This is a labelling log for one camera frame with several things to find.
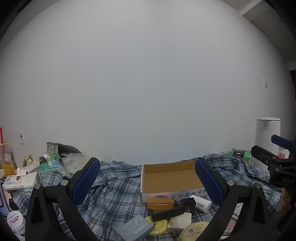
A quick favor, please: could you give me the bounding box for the person's right hand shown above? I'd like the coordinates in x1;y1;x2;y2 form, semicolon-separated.
279;191;290;215

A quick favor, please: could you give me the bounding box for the white bottle red label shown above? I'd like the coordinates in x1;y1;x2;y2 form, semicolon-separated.
6;210;26;235

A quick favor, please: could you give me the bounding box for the yellow round disc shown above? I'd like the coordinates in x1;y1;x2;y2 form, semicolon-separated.
145;219;168;236

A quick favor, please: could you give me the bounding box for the blue-grey box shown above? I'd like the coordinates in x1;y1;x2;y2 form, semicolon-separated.
117;214;156;241

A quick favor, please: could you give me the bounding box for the cardboard box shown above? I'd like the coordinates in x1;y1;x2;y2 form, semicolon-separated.
140;160;208;203

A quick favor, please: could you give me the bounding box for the white cylindrical bin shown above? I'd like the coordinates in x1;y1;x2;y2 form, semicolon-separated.
251;118;289;172

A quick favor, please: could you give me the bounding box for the cream round jar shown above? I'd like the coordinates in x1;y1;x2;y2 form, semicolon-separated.
178;221;211;241

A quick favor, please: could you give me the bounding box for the orange soap box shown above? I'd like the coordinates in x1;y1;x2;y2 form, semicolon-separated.
146;197;175;210

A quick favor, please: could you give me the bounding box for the grey bag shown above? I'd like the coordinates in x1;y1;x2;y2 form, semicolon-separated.
45;142;82;156

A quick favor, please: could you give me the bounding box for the white plastic bottle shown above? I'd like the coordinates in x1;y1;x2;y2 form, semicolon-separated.
190;195;213;213

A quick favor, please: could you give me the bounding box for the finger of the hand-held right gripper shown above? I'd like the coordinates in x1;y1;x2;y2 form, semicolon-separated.
271;134;296;160
251;145;284;173

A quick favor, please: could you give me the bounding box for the small black box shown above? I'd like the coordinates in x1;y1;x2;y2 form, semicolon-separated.
181;197;197;212

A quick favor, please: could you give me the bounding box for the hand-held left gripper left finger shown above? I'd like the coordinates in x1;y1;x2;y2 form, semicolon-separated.
25;157;101;241

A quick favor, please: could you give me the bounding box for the clear plastic bag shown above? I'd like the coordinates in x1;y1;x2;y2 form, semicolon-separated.
61;153;89;174

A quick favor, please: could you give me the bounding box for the white tissue box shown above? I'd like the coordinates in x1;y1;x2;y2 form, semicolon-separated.
2;171;41;192

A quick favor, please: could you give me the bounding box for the white square box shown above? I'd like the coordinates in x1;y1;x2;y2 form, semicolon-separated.
167;212;192;233

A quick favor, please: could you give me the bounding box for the beige packet box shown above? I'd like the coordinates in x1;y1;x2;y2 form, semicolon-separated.
22;154;38;167

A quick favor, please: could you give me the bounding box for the black frame box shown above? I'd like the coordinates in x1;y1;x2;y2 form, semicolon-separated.
148;199;185;222

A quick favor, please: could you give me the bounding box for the clear bottle orange liquid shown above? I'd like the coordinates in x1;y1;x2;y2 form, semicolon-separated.
0;141;14;179

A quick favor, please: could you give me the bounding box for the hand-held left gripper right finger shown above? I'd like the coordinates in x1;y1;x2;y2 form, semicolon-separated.
195;157;271;241

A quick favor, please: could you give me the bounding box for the blue plaid cloth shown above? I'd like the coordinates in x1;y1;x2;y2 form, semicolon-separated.
9;152;285;241

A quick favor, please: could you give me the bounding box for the round silver tin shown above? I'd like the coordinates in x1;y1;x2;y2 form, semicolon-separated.
221;214;239;237

